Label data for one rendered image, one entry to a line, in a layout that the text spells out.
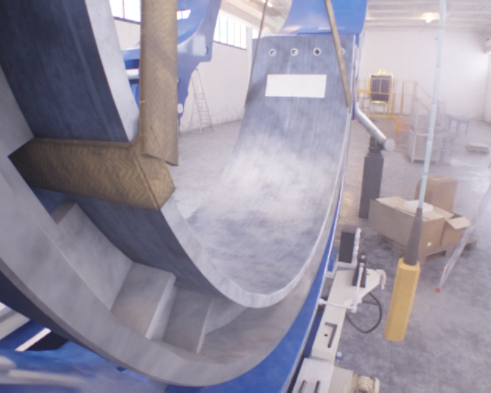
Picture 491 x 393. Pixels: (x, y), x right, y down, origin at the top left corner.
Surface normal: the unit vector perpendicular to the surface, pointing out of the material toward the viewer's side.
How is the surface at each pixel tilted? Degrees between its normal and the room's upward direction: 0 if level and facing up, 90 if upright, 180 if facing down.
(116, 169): 115
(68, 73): 109
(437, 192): 90
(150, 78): 82
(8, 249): 90
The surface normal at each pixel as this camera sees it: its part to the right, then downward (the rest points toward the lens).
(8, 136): 0.92, 0.12
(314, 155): -0.29, -0.47
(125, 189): -0.36, 0.66
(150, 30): 0.98, -0.07
